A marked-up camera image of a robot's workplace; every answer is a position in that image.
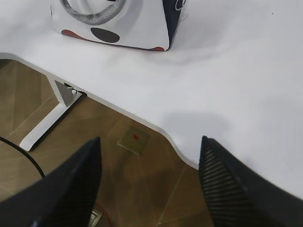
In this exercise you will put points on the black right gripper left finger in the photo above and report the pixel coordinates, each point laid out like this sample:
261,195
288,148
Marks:
63,198

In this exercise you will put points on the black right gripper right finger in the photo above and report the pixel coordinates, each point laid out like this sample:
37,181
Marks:
236,196

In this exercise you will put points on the navy blue lunch bag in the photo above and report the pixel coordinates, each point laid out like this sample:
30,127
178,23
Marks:
140,24

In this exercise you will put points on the brass floor socket plate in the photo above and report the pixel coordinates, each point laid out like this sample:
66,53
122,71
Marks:
134,140

